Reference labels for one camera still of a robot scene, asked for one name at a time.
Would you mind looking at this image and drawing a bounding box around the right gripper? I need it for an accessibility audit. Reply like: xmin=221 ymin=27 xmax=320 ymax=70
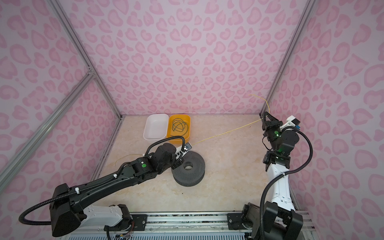
xmin=263 ymin=112 xmax=286 ymax=153

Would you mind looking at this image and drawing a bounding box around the dark grey cable spool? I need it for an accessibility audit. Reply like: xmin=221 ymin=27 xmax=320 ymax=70
xmin=172 ymin=151 xmax=206 ymax=187

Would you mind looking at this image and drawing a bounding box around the green cable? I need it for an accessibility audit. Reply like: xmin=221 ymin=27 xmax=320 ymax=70
xmin=170 ymin=117 xmax=189 ymax=137

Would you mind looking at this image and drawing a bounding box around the aluminium diagonal frame bar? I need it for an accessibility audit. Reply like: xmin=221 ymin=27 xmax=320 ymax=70
xmin=1 ymin=71 xmax=95 ymax=193

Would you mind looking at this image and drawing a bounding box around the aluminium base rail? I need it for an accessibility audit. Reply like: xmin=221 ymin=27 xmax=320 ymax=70
xmin=56 ymin=211 xmax=316 ymax=240

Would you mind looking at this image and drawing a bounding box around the yellow plastic tray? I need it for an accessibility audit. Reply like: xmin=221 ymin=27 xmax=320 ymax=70
xmin=166 ymin=114 xmax=192 ymax=145

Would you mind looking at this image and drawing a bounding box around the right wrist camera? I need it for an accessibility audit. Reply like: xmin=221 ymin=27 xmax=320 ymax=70
xmin=281 ymin=115 xmax=301 ymax=129

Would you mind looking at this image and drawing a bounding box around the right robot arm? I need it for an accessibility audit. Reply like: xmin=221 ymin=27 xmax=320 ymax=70
xmin=227 ymin=112 xmax=304 ymax=240

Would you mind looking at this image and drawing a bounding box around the aluminium frame post left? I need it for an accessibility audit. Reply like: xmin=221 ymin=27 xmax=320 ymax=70
xmin=47 ymin=0 xmax=123 ymax=120

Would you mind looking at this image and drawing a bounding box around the white plastic tray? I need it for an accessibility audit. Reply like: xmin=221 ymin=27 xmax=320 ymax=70
xmin=143 ymin=114 xmax=169 ymax=143

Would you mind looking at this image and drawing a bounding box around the yellow cable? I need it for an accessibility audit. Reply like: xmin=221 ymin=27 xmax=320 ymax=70
xmin=114 ymin=93 xmax=271 ymax=167

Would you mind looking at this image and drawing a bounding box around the aluminium frame post right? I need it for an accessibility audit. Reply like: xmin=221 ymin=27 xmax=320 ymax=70
xmin=259 ymin=0 xmax=319 ymax=117

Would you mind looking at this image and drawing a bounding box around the aluminium frame post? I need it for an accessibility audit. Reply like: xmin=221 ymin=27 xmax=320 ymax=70
xmin=47 ymin=0 xmax=123 ymax=120
xmin=259 ymin=0 xmax=319 ymax=117

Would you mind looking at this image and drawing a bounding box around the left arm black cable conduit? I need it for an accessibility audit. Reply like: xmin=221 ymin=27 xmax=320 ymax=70
xmin=18 ymin=135 xmax=187 ymax=226

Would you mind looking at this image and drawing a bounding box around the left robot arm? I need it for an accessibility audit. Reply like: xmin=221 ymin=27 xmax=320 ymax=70
xmin=49 ymin=143 xmax=192 ymax=237

